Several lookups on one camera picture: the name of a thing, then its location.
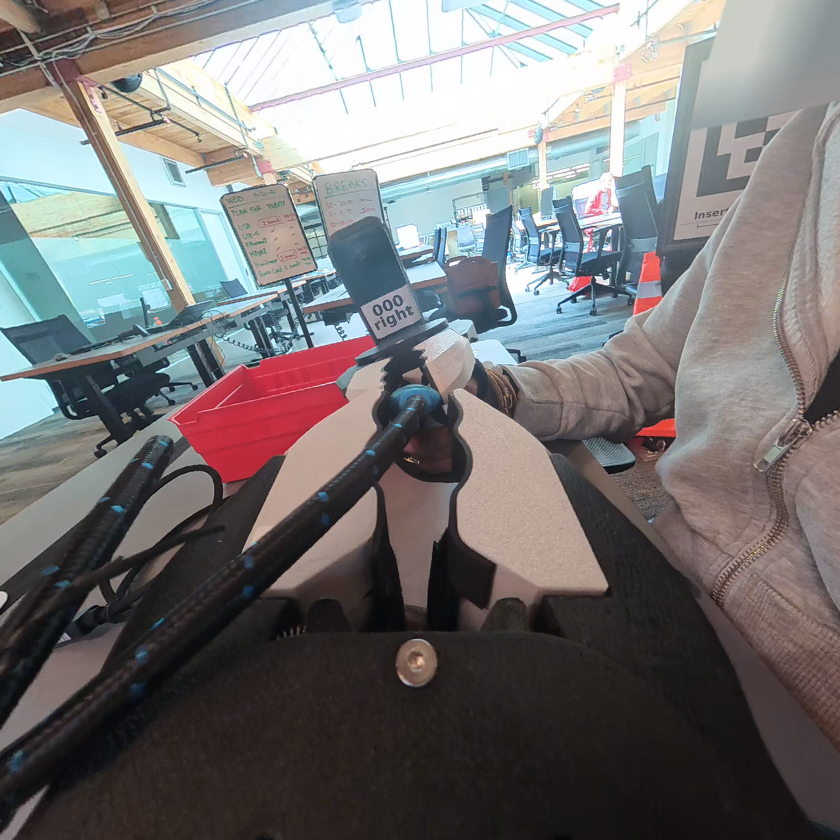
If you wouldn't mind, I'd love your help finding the black framed marker sign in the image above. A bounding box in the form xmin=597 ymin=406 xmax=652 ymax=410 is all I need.
xmin=656 ymin=33 xmax=809 ymax=258

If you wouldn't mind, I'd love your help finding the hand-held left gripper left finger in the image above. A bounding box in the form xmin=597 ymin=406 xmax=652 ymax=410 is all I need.
xmin=243 ymin=390 xmax=395 ymax=601

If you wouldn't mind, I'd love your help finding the red plastic bin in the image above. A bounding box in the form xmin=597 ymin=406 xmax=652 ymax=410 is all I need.
xmin=168 ymin=336 xmax=378 ymax=483

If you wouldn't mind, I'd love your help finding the black office chair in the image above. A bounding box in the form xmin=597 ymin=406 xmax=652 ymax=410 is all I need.
xmin=553 ymin=190 xmax=624 ymax=316
xmin=0 ymin=315 xmax=175 ymax=457

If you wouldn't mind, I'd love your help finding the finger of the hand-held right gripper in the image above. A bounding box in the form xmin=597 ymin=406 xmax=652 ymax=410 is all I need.
xmin=336 ymin=366 xmax=393 ymax=411
xmin=420 ymin=328 xmax=478 ymax=403

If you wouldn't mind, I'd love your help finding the wooden office desk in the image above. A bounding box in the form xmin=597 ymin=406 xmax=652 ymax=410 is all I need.
xmin=303 ymin=259 xmax=454 ymax=316
xmin=0 ymin=292 xmax=283 ymax=454

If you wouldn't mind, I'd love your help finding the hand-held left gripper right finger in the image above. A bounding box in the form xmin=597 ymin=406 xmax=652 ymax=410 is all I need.
xmin=446 ymin=389 xmax=609 ymax=598

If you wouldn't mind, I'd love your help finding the person's right forearm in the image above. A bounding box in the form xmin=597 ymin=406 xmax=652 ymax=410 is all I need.
xmin=502 ymin=289 xmax=723 ymax=444

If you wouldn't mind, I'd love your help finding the handwritten whiteboard on stand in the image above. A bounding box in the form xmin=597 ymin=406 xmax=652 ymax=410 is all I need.
xmin=311 ymin=169 xmax=387 ymax=231
xmin=220 ymin=184 xmax=319 ymax=288

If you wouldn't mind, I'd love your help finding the orange traffic cone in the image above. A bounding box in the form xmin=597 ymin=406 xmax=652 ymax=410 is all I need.
xmin=631 ymin=251 xmax=664 ymax=316

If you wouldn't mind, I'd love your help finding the black braided hdmi cable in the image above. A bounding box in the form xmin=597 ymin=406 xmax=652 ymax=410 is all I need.
xmin=0 ymin=385 xmax=442 ymax=809

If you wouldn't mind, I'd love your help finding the brown office chair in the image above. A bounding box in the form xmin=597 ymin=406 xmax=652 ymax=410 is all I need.
xmin=445 ymin=256 xmax=519 ymax=332

